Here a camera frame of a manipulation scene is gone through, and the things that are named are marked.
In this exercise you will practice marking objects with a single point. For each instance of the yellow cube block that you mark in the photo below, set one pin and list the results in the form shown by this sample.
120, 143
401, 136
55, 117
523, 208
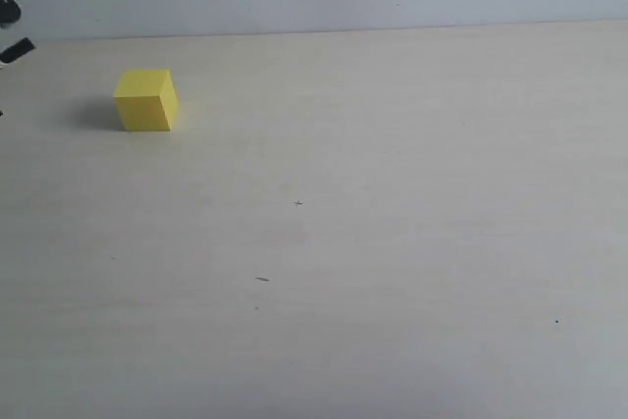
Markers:
147, 100

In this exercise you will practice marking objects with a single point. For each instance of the black and white marker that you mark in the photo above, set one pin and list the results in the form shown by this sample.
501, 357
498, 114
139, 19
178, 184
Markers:
13, 53

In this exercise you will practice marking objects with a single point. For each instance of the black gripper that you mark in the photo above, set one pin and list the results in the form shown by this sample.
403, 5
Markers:
10, 12

